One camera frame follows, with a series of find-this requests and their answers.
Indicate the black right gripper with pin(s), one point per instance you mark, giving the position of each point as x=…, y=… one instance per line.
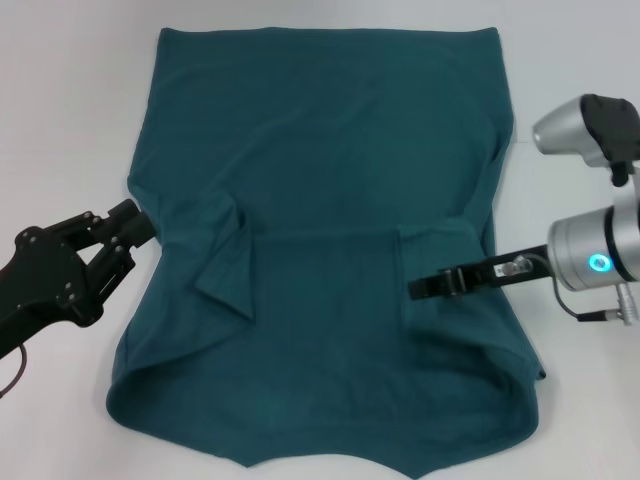
x=480, y=275

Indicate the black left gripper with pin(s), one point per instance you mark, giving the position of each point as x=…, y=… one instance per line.
x=40, y=280

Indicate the blue shirt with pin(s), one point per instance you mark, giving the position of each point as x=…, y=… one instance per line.
x=325, y=175

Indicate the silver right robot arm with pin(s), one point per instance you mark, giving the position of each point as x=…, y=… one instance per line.
x=580, y=250

